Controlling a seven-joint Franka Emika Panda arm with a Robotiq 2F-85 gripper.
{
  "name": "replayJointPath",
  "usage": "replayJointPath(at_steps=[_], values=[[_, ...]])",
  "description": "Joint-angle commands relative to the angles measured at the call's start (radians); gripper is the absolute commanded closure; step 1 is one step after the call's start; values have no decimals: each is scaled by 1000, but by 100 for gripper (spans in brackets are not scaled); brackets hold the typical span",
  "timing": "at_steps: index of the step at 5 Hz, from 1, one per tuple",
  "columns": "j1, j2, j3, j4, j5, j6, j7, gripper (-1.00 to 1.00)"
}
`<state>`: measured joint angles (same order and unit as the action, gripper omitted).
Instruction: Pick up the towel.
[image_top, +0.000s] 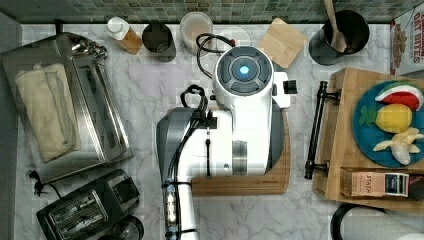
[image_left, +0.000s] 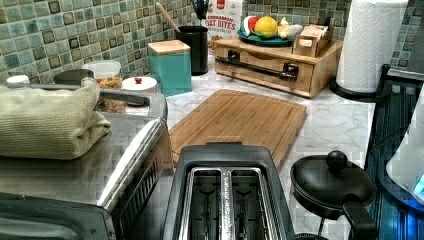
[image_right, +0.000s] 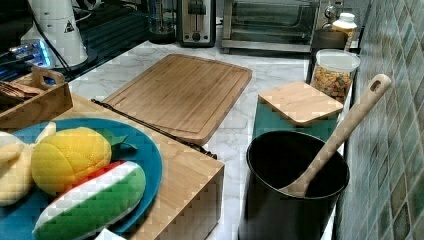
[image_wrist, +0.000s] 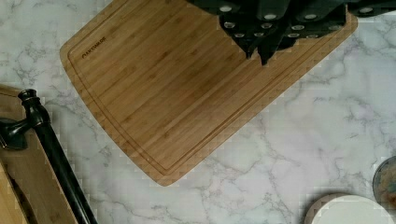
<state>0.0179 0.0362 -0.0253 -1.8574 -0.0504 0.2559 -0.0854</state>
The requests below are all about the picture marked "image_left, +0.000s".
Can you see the wooden drawer box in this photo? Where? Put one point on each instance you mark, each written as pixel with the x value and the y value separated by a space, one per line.
pixel 277 67

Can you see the clear jar with pasta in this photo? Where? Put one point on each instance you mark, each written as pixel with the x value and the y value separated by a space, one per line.
pixel 107 74

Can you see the teal fruit plate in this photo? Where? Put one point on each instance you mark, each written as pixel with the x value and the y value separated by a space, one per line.
pixel 275 41

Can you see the white paper towel roll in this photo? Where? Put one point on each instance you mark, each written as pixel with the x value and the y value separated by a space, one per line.
pixel 370 37

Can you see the teal canister with wooden lid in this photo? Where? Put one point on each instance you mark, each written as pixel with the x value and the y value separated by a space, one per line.
pixel 171 66

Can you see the black lidded frying pan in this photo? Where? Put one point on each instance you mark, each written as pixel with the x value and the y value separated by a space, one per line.
pixel 331 186

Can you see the wooden tea bag holder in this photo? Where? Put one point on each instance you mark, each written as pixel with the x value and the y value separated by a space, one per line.
pixel 312 41

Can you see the black utensil holder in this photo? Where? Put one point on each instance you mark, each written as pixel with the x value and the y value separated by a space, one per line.
pixel 196 38

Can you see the white toy garlic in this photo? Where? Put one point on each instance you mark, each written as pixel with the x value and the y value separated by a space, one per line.
pixel 286 31

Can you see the black dish rack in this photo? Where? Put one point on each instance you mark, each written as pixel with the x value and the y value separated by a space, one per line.
pixel 398 215

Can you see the black two-slot toaster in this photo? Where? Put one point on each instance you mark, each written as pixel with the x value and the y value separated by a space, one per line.
pixel 227 191

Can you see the cinnamon oat bites cereal box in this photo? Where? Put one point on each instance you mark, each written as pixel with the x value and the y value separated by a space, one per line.
pixel 223 19

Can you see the bamboo cutting board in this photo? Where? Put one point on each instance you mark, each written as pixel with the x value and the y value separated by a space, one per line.
pixel 236 116

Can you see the black paper towel stand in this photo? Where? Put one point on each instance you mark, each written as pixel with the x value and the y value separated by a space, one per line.
pixel 363 90

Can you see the wooden spoon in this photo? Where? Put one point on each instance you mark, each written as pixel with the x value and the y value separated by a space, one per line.
pixel 167 17

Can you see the beige towel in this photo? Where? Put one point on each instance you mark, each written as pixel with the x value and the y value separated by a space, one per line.
pixel 51 124

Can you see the dark utensils in holder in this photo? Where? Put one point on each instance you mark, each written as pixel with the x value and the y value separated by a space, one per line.
pixel 200 8

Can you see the small white lid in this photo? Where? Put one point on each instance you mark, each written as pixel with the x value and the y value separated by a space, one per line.
pixel 18 79

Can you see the stainless steel toaster oven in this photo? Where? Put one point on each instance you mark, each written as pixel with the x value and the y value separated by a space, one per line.
pixel 113 192

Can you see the red and white toy fruit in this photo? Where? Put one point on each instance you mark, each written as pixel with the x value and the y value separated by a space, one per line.
pixel 248 25

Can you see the yellow toy lemon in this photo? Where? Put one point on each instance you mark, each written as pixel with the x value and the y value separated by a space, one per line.
pixel 266 27

